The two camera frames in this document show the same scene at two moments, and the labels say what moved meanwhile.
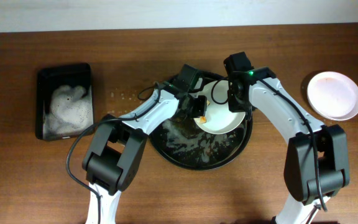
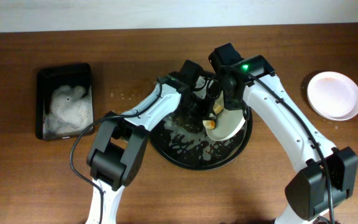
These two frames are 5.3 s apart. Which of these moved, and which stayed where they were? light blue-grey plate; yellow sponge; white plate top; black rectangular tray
Moved: yellow sponge; white plate top
Stayed: black rectangular tray; light blue-grey plate
